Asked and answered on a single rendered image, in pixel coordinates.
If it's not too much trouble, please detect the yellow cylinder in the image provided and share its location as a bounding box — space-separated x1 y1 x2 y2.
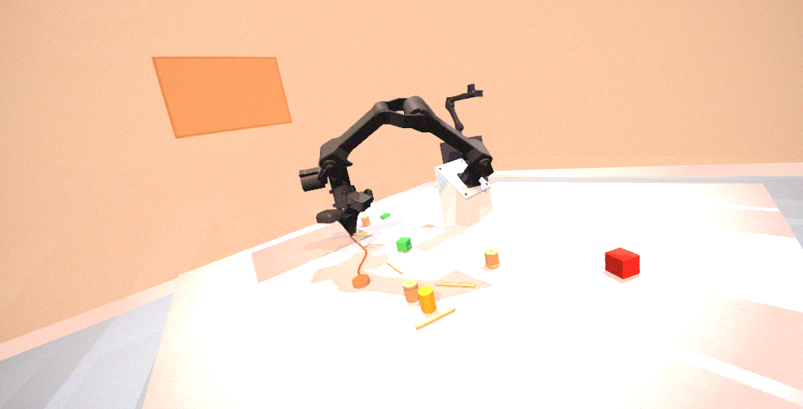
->
418 286 436 313

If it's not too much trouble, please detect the red block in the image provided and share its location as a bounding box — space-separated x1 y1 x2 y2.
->
605 247 640 279

